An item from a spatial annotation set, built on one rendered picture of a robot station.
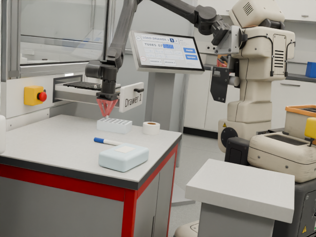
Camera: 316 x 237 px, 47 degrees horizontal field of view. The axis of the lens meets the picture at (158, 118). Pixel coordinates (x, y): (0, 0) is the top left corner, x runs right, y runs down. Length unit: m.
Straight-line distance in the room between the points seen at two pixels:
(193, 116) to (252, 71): 3.04
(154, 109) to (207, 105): 2.04
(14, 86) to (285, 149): 1.03
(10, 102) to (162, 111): 1.44
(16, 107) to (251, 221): 0.96
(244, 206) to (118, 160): 0.36
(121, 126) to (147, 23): 2.09
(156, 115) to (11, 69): 1.42
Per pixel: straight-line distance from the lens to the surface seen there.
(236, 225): 1.07
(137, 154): 1.10
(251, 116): 1.72
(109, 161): 1.07
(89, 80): 2.01
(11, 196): 1.23
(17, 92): 1.51
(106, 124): 1.49
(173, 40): 2.71
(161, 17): 3.42
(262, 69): 1.67
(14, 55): 1.47
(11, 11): 1.46
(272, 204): 0.99
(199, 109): 4.65
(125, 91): 1.60
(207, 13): 1.65
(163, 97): 2.66
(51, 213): 1.18
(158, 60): 2.53
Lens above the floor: 1.13
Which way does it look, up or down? 12 degrees down
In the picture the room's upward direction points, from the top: 6 degrees clockwise
